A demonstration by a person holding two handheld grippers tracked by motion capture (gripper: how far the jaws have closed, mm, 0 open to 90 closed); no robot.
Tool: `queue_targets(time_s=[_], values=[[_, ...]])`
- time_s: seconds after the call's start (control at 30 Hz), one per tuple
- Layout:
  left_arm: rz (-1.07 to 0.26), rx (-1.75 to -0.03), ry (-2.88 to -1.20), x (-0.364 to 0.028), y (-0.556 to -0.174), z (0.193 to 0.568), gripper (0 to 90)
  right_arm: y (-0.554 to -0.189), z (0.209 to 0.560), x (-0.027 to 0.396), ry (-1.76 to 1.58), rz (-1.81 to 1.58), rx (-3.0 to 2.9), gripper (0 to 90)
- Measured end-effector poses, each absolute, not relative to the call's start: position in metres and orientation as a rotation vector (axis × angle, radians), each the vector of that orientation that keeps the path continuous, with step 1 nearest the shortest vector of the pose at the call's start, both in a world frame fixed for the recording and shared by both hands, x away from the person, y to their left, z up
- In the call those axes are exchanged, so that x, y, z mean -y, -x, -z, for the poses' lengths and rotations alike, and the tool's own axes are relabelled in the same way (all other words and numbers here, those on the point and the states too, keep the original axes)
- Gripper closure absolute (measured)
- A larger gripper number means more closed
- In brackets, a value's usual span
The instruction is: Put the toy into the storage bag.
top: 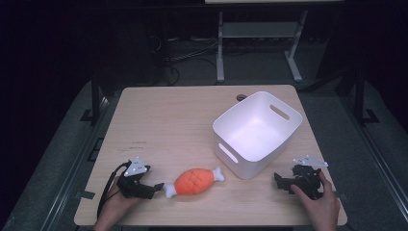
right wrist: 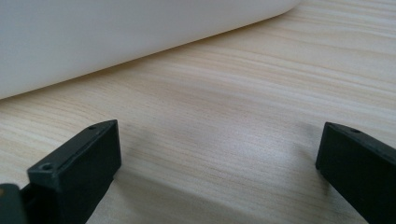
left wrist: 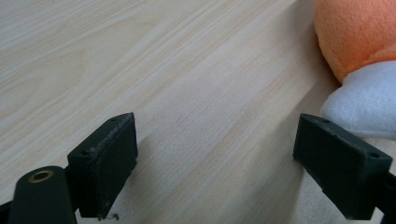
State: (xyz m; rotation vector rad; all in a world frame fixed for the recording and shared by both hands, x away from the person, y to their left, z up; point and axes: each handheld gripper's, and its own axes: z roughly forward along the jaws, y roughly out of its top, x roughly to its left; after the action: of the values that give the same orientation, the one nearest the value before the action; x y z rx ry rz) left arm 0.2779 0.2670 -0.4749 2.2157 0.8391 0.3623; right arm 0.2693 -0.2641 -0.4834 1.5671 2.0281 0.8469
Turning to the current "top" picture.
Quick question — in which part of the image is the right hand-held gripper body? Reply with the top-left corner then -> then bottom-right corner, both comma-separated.
287,155 -> 329,200

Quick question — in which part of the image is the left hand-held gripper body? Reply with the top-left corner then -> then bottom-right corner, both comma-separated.
115,156 -> 156,200

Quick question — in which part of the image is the orange plush meat toy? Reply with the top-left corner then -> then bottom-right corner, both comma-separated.
163,166 -> 226,199

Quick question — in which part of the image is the white plastic storage bin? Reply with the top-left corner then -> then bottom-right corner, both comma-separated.
212,90 -> 304,180

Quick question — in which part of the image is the person's right hand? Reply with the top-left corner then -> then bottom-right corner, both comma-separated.
290,171 -> 341,231

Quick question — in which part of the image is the person's left hand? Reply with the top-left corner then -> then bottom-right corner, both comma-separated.
93,175 -> 143,231

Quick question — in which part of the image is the grey metal stand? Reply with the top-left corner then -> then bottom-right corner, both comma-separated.
215,9 -> 309,84

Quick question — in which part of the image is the black cable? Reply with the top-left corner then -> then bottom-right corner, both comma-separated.
96,161 -> 132,219

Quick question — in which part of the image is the black metal post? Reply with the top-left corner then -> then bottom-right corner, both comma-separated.
336,68 -> 381,127
80,70 -> 112,127

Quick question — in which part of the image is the bundle of floor cables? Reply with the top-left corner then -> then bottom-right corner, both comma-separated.
149,34 -> 219,87

